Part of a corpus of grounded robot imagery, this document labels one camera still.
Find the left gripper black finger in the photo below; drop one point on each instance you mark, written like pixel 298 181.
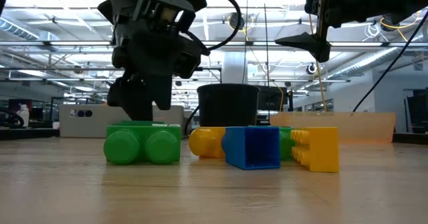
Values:
pixel 133 97
pixel 162 93

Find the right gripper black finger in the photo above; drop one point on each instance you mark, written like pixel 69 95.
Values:
pixel 311 45

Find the large green toy brick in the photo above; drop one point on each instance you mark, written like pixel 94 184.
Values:
pixel 143 143

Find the yellow round-stud toy brick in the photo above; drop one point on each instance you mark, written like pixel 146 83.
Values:
pixel 207 142

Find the medium green toy brick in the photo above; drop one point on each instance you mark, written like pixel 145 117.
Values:
pixel 287 143

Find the long yellow toy brick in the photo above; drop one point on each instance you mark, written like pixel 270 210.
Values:
pixel 321 148

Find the black bucket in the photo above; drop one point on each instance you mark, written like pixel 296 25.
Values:
pixel 230 103

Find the orange translucent tray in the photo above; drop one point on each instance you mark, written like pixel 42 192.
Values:
pixel 351 127

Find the blue hollow toy brick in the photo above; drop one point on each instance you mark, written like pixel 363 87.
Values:
pixel 250 147

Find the white bottle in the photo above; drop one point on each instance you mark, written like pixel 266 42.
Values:
pixel 23 115

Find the dark computer monitor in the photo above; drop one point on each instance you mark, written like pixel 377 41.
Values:
pixel 418 110
pixel 15 104

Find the black background desk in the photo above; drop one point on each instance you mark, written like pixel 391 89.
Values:
pixel 20 133

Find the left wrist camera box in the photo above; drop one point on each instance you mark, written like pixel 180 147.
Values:
pixel 160 10

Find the black camera stand frame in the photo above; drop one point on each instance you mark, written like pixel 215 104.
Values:
pixel 214 69

